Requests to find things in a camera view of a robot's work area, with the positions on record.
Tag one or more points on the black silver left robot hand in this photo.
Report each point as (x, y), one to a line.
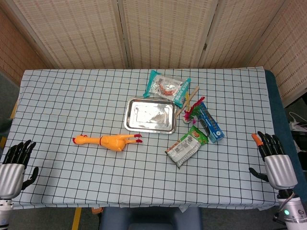
(10, 172)

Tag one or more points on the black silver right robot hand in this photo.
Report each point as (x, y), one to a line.
(280, 170)

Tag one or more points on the orange rubber chicken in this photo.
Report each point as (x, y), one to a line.
(112, 141)

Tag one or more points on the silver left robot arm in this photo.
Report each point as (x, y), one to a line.
(5, 213)

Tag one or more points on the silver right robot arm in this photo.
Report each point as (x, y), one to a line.
(293, 210)

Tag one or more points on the stainless steel tray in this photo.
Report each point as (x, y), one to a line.
(151, 116)

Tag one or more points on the blue padded table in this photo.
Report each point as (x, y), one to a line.
(275, 107)

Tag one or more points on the blue cookie box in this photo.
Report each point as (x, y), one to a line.
(211, 124)

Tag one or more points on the grid pattern tablecloth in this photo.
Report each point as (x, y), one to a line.
(96, 177)

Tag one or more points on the green snack bag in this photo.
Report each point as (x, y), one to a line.
(185, 149)

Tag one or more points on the colourful feather shuttlecock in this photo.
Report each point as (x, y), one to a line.
(190, 113)

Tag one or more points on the wooden stick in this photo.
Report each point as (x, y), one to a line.
(194, 90)

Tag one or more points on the blue chair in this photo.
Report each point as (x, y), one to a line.
(151, 219)

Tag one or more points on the teal snack bag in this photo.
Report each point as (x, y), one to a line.
(168, 87)

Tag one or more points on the woven folding screen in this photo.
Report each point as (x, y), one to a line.
(163, 33)

